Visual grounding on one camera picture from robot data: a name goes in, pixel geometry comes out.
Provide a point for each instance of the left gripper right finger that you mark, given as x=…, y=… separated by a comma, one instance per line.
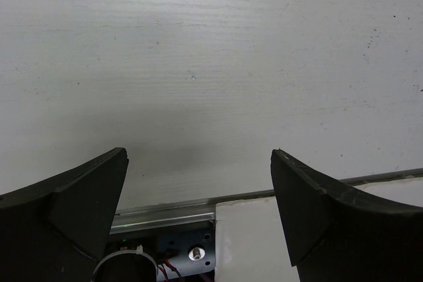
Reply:
x=336, y=232

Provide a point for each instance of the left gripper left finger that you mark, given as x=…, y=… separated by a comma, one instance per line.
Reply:
x=57, y=229

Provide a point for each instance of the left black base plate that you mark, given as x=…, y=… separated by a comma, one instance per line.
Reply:
x=177, y=253

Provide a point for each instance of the aluminium rail frame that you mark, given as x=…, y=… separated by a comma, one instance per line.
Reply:
x=174, y=214

